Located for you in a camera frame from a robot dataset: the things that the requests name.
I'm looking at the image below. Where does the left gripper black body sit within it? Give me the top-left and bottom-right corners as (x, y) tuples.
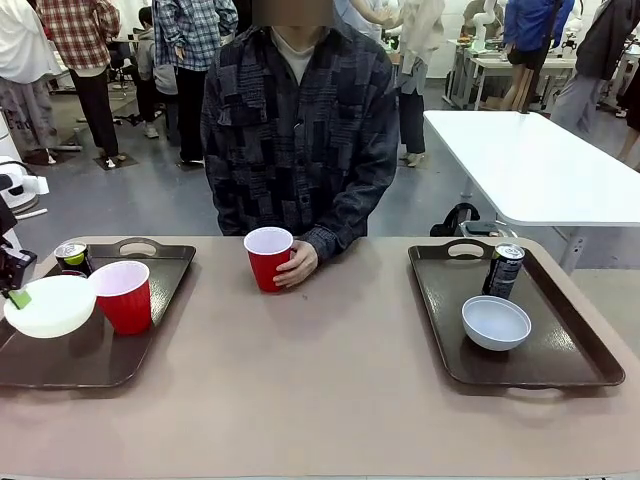
(0, 244), (38, 299)

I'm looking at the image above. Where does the white round bowl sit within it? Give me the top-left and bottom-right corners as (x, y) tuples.
(3, 274), (98, 339)
(461, 294), (533, 352)

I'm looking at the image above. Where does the black Pepsi can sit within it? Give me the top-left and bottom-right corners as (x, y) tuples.
(53, 241), (95, 279)
(481, 242), (526, 301)

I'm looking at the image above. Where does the red plastic cup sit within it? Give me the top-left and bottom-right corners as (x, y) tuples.
(243, 226), (295, 294)
(88, 260), (153, 336)

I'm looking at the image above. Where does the person's left forearm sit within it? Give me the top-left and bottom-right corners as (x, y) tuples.
(298, 184), (396, 264)

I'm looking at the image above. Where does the person's left hand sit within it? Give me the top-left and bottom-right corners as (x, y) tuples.
(273, 240), (320, 290)

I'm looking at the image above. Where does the brown plastic serving tray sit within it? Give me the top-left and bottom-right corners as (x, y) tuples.
(407, 238), (627, 392)
(0, 237), (197, 390)

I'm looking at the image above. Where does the bystander in white top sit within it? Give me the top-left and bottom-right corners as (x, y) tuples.
(0, 0), (64, 166)

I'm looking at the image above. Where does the bystander in red plaid shirt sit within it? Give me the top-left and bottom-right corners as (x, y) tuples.
(37, 0), (122, 162)

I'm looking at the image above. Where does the bystander in grey hoodie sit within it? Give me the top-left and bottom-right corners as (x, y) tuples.
(134, 6), (177, 139)

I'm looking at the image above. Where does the bystander in blue plaid shirt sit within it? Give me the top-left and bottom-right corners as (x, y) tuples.
(152, 0), (239, 166)

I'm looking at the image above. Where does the person in dark patchwork shirt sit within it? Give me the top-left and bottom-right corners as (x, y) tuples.
(199, 0), (401, 239)

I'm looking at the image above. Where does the black bag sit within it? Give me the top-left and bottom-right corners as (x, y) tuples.
(429, 203), (481, 238)

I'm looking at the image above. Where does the bystander in beige coat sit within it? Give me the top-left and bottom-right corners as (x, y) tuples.
(394, 0), (446, 169)

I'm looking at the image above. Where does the grey metal device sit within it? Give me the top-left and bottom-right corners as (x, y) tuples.
(460, 219), (520, 239)

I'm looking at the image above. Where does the white background desk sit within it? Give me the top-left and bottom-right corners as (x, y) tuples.
(448, 38), (577, 110)

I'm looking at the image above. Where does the white rectangular table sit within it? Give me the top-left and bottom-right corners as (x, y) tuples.
(422, 109), (640, 275)

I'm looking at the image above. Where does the bystander in blue jacket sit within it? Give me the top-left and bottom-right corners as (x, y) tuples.
(499, 0), (576, 114)

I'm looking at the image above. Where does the bystander in dark jacket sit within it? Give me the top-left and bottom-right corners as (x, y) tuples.
(549, 0), (640, 134)

